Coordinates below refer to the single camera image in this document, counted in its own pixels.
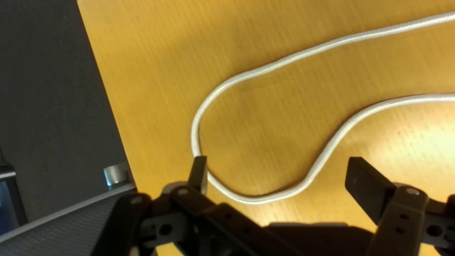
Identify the grey mesh office chair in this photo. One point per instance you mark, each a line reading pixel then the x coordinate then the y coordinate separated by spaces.
pixel 62 227

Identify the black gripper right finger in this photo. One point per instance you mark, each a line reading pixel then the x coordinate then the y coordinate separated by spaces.
pixel 407 222

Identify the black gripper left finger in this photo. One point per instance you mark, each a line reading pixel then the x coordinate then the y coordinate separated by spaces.
pixel 190 222

